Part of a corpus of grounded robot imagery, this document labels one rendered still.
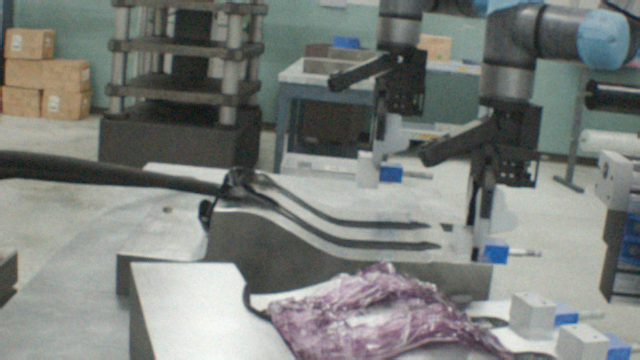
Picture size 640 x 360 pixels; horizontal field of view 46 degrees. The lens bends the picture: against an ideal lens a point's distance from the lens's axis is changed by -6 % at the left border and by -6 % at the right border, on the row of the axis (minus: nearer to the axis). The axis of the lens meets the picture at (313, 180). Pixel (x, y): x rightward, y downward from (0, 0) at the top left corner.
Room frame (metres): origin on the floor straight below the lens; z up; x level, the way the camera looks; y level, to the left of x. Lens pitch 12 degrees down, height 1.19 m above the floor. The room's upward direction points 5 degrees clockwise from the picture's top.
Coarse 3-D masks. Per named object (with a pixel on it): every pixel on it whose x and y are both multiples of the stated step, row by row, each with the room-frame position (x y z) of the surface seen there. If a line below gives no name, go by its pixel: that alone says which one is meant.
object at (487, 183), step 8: (488, 168) 1.03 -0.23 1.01; (488, 176) 1.02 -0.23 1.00; (480, 184) 1.04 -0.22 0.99; (488, 184) 1.02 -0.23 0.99; (488, 192) 1.03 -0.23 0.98; (488, 200) 1.02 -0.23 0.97; (480, 208) 1.02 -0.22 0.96; (488, 208) 1.03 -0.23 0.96; (480, 216) 1.02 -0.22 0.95; (488, 216) 1.02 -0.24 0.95
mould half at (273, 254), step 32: (160, 224) 1.15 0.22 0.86; (192, 224) 1.17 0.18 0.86; (224, 224) 1.00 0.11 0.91; (256, 224) 1.00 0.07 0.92; (288, 224) 1.02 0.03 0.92; (320, 224) 1.12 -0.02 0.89; (128, 256) 0.99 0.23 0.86; (160, 256) 1.00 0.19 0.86; (192, 256) 1.01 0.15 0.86; (224, 256) 1.00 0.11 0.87; (256, 256) 1.00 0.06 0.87; (288, 256) 1.00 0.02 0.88; (320, 256) 1.00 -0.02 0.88; (352, 256) 1.01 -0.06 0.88; (384, 256) 1.02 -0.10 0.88; (416, 256) 1.02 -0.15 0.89; (448, 256) 1.03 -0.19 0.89; (480, 256) 1.04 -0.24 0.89; (128, 288) 0.99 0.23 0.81; (256, 288) 1.00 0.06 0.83; (288, 288) 1.00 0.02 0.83; (448, 288) 1.00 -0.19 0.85; (480, 288) 1.00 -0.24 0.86
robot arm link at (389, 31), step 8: (384, 24) 1.34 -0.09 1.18; (392, 24) 1.33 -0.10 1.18; (400, 24) 1.32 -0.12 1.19; (408, 24) 1.33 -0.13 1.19; (416, 24) 1.33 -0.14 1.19; (376, 32) 1.36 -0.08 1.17; (384, 32) 1.33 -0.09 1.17; (392, 32) 1.33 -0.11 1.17; (400, 32) 1.32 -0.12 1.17; (408, 32) 1.33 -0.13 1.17; (416, 32) 1.34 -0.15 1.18; (384, 40) 1.33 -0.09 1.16; (392, 40) 1.33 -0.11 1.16; (400, 40) 1.32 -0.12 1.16; (408, 40) 1.33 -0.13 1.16; (416, 40) 1.34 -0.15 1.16
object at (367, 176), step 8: (360, 152) 1.37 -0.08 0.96; (368, 152) 1.38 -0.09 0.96; (360, 160) 1.34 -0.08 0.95; (368, 160) 1.34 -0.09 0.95; (360, 168) 1.34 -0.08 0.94; (368, 168) 1.34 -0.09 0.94; (384, 168) 1.34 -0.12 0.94; (392, 168) 1.34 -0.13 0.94; (400, 168) 1.34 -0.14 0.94; (360, 176) 1.34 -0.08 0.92; (368, 176) 1.34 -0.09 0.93; (376, 176) 1.34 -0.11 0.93; (384, 176) 1.34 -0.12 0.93; (392, 176) 1.34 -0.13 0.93; (400, 176) 1.34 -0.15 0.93; (408, 176) 1.36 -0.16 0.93; (416, 176) 1.36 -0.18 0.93; (424, 176) 1.36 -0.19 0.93; (432, 176) 1.36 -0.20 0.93; (360, 184) 1.34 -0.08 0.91; (368, 184) 1.34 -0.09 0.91; (376, 184) 1.34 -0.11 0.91
